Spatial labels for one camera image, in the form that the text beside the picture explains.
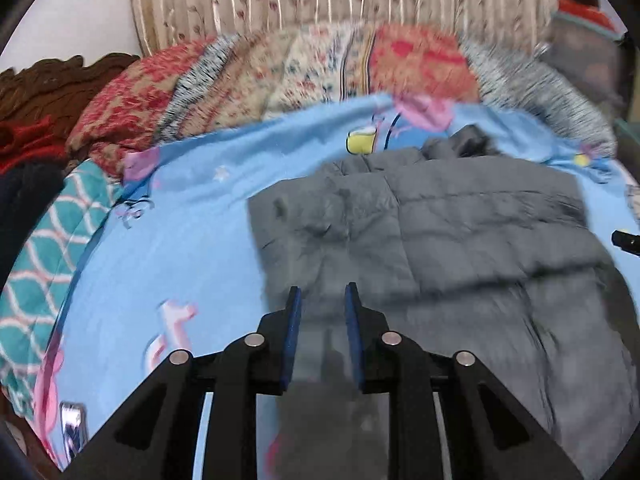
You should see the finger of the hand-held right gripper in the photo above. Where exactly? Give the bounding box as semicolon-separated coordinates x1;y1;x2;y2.
611;230;640;256

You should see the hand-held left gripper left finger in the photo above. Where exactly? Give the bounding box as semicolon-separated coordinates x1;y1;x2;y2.
62;286;304;480

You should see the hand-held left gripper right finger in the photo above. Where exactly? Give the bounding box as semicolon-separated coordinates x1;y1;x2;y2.
344;282;586;480

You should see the grey padded jacket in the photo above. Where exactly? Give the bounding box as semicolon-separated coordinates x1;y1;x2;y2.
248;124;630;480

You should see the blue cartoon print bedsheet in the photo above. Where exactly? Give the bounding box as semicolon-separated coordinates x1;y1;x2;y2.
34;91;640;480

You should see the red and teal cloth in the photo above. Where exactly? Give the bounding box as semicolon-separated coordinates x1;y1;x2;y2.
545;0;627;86

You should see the teal patterned pillow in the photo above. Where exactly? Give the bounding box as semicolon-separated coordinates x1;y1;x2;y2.
0;159;125;417

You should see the patchwork floral quilt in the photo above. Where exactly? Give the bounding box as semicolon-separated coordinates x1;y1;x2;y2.
66;23;617;179

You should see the dark navy cloth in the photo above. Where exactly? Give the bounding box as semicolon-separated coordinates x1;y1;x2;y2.
0;162;68;291

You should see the red knitted cloth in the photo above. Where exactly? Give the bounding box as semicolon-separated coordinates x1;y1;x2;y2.
0;115;76;176

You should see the brown carved wooden headboard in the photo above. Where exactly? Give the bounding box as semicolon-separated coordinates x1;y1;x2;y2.
0;54;142;123

